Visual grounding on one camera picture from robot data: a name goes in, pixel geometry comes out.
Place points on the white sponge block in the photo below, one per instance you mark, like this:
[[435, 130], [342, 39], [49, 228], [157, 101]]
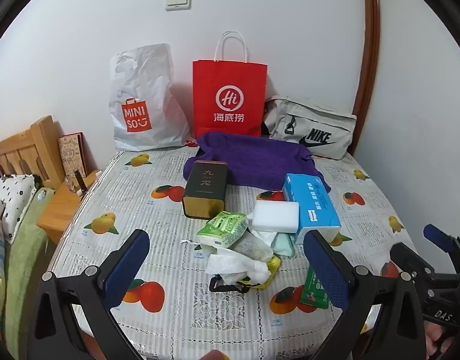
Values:
[[275, 215]]

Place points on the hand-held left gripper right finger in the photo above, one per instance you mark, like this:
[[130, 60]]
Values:
[[327, 270]]

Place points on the purple cloth bag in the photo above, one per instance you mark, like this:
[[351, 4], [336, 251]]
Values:
[[260, 157]]

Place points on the black dotted white pillow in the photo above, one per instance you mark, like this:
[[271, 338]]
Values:
[[12, 195]]

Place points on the patterned book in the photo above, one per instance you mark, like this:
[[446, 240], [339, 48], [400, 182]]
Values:
[[72, 153]]

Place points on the wooden headboard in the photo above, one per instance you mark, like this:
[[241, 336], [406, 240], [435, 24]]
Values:
[[27, 146]]

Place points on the clear glass ornament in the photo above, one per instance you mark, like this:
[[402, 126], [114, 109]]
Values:
[[69, 183]]

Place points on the black tea tin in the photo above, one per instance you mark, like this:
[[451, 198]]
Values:
[[205, 187]]

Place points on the red paper bag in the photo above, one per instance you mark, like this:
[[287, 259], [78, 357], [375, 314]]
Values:
[[230, 82]]

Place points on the white tissue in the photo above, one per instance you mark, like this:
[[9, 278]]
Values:
[[265, 236]]

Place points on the white plastic shopping bag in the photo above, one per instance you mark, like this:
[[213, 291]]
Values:
[[155, 93]]

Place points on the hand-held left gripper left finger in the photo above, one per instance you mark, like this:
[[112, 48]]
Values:
[[128, 266]]

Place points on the brown wooden door frame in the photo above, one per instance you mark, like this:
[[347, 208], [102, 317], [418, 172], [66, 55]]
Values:
[[370, 45]]

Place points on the fruit-print tablecloth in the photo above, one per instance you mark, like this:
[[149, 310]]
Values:
[[177, 307]]

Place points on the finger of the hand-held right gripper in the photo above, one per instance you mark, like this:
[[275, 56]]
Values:
[[406, 257], [440, 238]]

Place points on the person's right hand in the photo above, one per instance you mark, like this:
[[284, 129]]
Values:
[[438, 339]]

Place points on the blue tissue pack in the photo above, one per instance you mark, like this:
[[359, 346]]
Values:
[[312, 202]]

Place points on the red and white packet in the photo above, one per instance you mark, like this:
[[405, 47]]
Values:
[[191, 143]]

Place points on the mint green cloth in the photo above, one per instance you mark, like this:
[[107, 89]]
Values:
[[284, 247]]

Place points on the white wall switch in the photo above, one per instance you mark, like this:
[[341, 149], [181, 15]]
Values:
[[178, 0]]

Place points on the wooden nightstand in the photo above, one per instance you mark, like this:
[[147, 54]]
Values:
[[61, 210]]

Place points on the green fruit-print packet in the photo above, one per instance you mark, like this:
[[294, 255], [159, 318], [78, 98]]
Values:
[[314, 292]]

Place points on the black stand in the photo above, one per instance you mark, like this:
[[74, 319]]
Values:
[[79, 183]]

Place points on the green wet wipes pack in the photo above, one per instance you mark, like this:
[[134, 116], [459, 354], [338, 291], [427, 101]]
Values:
[[222, 228]]

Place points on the grey waist bag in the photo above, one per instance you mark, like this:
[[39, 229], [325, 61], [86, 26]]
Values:
[[320, 120]]

